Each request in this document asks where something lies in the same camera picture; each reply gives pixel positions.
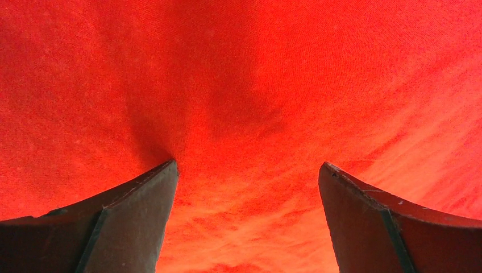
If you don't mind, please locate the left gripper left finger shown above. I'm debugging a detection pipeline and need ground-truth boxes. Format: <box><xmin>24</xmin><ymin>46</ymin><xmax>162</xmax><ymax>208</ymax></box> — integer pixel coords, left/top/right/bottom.
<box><xmin>1</xmin><ymin>160</ymin><xmax>178</xmax><ymax>272</ymax></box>

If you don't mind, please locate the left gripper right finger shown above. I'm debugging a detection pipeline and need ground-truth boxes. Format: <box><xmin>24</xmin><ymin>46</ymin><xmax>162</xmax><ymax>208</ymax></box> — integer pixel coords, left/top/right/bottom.
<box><xmin>318</xmin><ymin>162</ymin><xmax>481</xmax><ymax>272</ymax></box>

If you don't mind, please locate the red t shirt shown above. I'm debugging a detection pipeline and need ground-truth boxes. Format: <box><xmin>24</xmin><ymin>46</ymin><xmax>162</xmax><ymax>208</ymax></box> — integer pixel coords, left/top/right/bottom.
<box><xmin>1</xmin><ymin>1</ymin><xmax>481</xmax><ymax>272</ymax></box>

